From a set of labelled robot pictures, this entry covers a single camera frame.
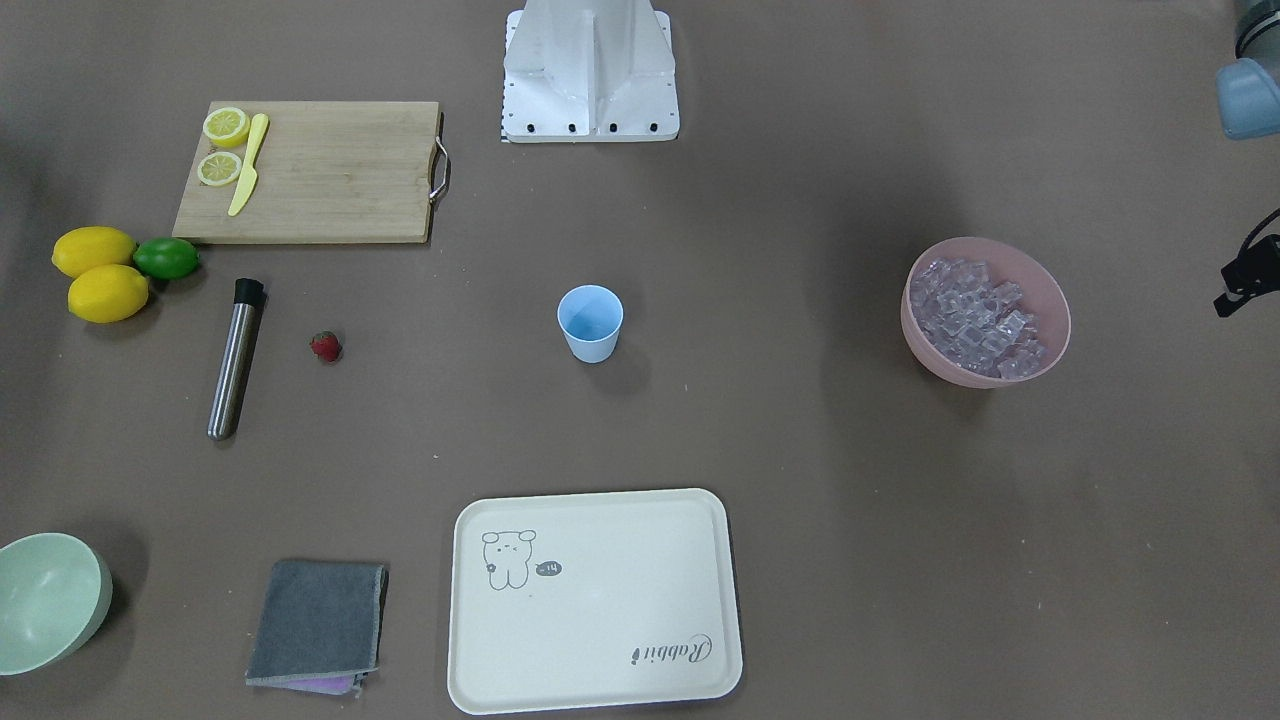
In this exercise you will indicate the red strawberry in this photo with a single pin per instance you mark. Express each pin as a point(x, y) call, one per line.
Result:
point(326, 346)

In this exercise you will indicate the steel muddler black tip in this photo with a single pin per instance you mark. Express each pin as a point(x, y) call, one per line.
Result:
point(248, 302)

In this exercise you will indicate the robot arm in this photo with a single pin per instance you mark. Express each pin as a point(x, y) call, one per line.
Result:
point(1248, 88)

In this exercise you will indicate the light blue plastic cup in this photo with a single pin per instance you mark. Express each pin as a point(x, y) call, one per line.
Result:
point(590, 317)

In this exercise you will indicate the pile of clear ice cubes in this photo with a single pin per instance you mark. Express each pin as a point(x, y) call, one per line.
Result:
point(975, 323)

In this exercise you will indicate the cream serving tray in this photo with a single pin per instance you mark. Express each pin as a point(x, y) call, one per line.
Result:
point(591, 600)

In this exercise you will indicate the bamboo cutting board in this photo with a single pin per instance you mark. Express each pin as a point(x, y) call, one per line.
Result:
point(329, 172)

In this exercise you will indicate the pink bowl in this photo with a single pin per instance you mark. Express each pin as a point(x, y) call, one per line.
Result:
point(1042, 296)

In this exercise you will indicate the grey folded cloth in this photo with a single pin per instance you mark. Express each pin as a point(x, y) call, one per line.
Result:
point(319, 627)

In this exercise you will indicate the yellow plastic knife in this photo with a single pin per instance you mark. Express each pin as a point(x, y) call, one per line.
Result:
point(248, 178)

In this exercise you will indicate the lower lemon half slice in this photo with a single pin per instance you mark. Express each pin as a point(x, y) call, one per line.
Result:
point(220, 168)

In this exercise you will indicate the lemon half slice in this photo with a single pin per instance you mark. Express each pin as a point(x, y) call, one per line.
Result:
point(227, 127)
point(220, 168)

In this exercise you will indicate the upper lemon half slice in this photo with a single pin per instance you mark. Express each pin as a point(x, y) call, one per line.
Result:
point(227, 127)

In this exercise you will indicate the green lime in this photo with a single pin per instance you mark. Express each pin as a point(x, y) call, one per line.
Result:
point(166, 258)

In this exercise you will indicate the lower whole yellow lemon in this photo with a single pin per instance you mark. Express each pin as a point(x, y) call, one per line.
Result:
point(108, 294)

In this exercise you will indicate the whole yellow lemon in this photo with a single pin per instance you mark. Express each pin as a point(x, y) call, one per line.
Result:
point(87, 248)
point(108, 294)

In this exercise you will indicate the upper whole yellow lemon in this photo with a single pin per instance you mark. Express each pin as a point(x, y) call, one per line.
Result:
point(87, 248)

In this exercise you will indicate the pale green bowl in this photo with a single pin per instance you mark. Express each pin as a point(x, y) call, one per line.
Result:
point(55, 593)

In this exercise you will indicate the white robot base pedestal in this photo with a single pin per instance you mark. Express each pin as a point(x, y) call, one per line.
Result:
point(589, 72)

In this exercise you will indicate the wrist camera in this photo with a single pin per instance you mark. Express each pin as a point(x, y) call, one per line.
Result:
point(1253, 272)

